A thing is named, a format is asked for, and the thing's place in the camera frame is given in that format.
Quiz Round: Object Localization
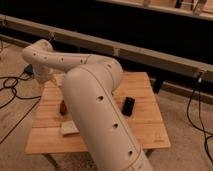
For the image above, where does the wooden table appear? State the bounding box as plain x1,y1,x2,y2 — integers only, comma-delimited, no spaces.
25,72,170,154

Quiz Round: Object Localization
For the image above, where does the long grey wall rail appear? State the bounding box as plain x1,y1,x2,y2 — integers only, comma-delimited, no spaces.
0,14,213,83

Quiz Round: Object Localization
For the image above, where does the brown oval object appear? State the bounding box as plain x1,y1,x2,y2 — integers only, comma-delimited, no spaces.
59,100,67,115

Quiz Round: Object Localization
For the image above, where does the black floor cable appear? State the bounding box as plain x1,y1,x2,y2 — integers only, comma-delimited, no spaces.
0,74,42,145

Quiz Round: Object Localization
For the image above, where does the black phone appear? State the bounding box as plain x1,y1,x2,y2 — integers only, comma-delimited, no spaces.
122,97,135,116

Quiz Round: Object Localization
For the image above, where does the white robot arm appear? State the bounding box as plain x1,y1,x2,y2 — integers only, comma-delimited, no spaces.
22,39,154,171

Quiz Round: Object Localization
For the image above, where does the black power adapter box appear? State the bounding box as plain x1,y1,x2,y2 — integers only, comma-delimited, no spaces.
24,64,34,75

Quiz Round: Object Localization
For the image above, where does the black cable at right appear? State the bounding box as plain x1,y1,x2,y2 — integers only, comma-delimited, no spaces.
186,73,213,164

